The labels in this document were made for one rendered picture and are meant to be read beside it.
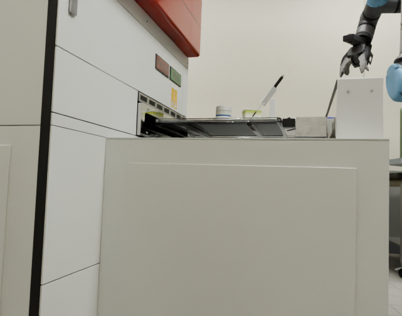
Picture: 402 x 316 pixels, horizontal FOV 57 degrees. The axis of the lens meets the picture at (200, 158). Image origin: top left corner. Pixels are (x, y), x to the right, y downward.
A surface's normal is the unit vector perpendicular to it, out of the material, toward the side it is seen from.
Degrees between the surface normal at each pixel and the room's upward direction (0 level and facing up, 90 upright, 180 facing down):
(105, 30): 90
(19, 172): 90
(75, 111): 90
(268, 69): 90
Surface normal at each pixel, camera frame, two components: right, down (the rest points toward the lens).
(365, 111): -0.27, -0.07
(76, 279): 0.96, 0.02
